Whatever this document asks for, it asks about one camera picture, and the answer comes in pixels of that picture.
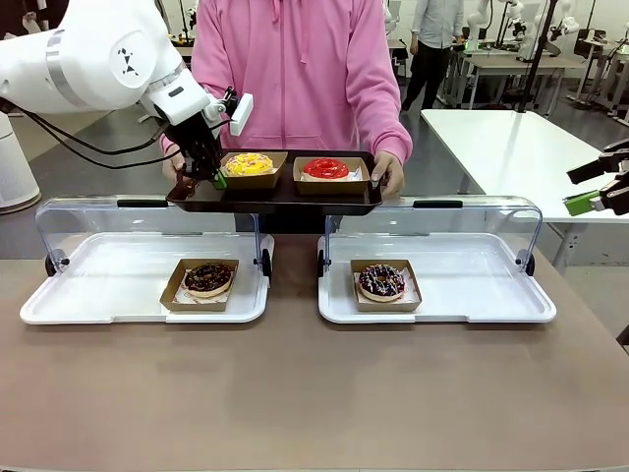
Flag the clear display case lid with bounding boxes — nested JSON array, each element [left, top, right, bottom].
[[323, 194, 544, 277], [33, 194, 270, 277]]

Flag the person's left hand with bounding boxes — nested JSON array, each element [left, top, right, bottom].
[[371, 150, 407, 199]]

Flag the chocolate donut with sprinkles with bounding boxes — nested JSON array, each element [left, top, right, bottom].
[[183, 262, 234, 300]]

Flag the person's left forearm pink sleeve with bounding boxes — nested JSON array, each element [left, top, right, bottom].
[[362, 73, 415, 164]]

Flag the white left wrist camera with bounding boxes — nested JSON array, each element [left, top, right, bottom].
[[215, 87, 256, 138]]

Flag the white side table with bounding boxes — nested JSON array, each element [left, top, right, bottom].
[[420, 108, 629, 270]]

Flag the yellow sprinkled donut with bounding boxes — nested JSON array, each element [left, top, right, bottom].
[[222, 151, 275, 178]]

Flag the black trousers of person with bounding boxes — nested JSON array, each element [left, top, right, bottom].
[[234, 210, 343, 235]]

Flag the pink hoodie torso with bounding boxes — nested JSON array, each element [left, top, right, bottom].
[[190, 0, 394, 153]]

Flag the red glazed donut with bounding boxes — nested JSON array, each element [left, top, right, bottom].
[[302, 156, 351, 181]]

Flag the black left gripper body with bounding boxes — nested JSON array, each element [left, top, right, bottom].
[[163, 111, 220, 159]]

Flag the cardboard tray of red donut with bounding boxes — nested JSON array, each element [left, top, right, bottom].
[[292, 155, 372, 197]]

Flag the white cylindrical air purifier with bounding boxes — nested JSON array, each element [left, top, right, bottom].
[[0, 111, 42, 215]]

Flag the person's right hand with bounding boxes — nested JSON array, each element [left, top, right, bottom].
[[161, 147, 186, 186]]

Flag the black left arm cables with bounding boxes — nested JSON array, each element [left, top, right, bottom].
[[22, 108, 174, 171]]

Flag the cardboard tray of yellow donut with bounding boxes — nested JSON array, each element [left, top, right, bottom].
[[218, 150, 289, 191]]

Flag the dark donut with white drizzle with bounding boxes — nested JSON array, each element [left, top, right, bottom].
[[358, 263, 407, 303]]

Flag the white display case base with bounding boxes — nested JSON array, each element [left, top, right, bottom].
[[19, 231, 276, 326], [316, 231, 558, 326]]

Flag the black tripod pole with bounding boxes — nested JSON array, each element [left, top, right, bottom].
[[519, 0, 562, 114]]

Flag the dark brown serving tray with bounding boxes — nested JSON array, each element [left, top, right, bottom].
[[165, 148, 387, 217]]

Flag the background person in light shirt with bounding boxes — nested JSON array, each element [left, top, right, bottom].
[[401, 0, 466, 113]]

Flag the cardboard tray of chocolate donut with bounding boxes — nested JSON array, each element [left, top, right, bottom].
[[158, 258, 241, 313]]

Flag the background grey lab table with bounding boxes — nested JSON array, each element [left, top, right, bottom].
[[459, 52, 587, 118]]

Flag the cardboard tray of drizzle donut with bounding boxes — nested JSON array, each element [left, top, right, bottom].
[[349, 258, 424, 314]]

